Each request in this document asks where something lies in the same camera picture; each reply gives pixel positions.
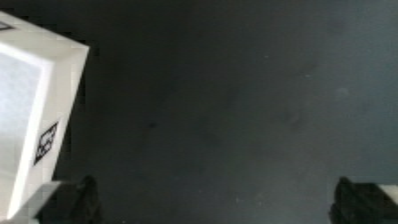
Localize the white drawer box with tag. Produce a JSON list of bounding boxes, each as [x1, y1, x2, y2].
[[0, 11, 89, 224]]

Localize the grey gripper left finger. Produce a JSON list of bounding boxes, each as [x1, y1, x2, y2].
[[36, 176, 105, 224]]

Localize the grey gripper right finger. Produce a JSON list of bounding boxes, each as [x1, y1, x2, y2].
[[329, 177, 398, 224]]

